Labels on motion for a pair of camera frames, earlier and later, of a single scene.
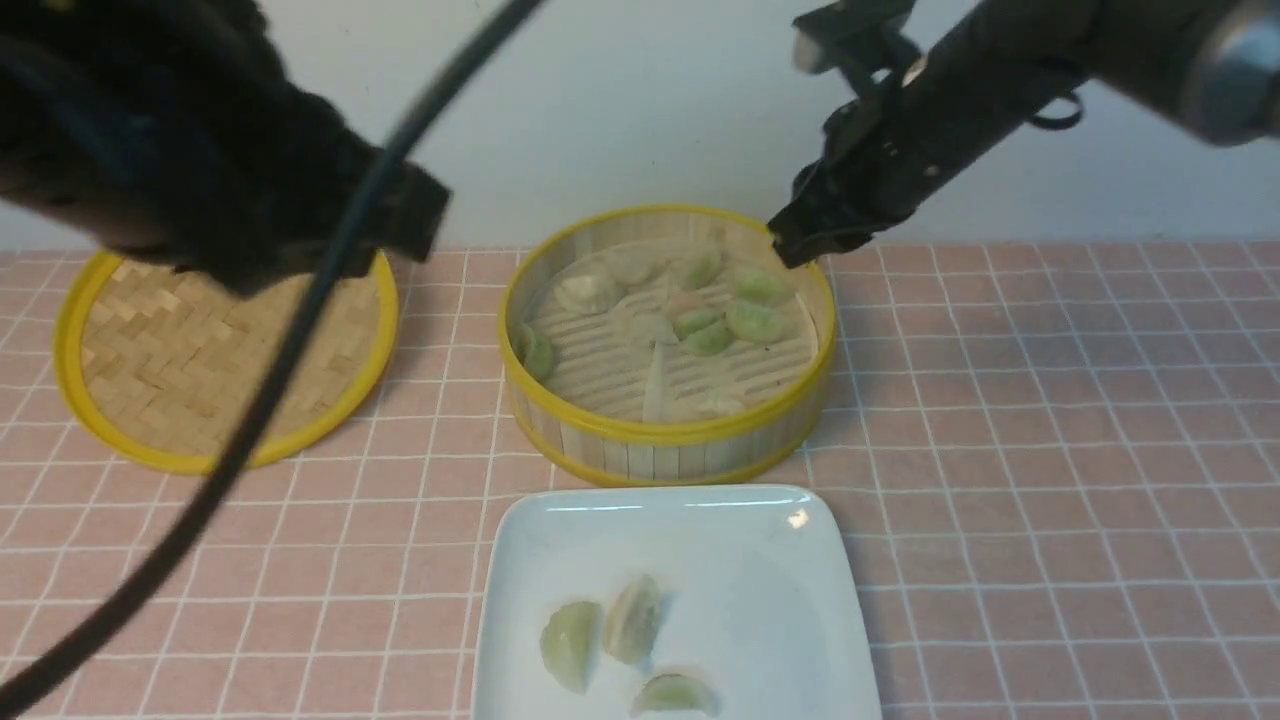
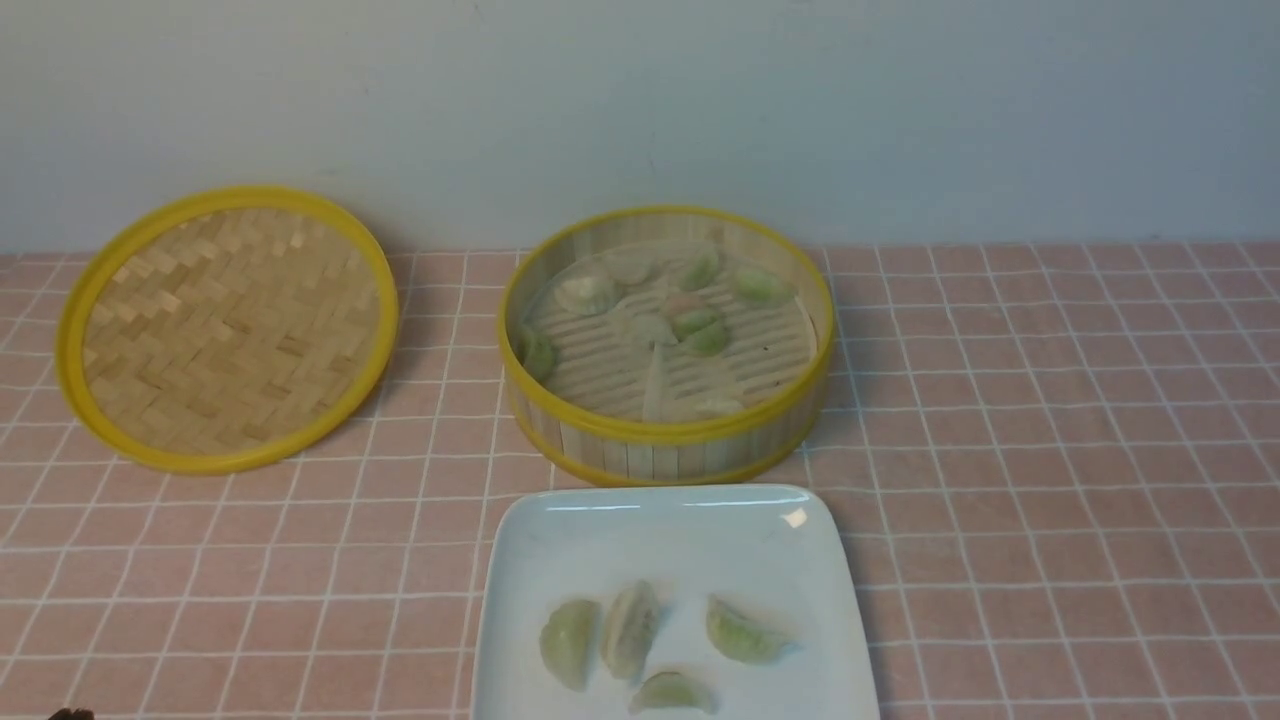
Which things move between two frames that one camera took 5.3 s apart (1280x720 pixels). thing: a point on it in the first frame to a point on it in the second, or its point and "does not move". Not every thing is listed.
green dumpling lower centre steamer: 711,339 does not move
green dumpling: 701,270 does not move
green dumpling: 755,322 to 745,632
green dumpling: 536,352 does not move
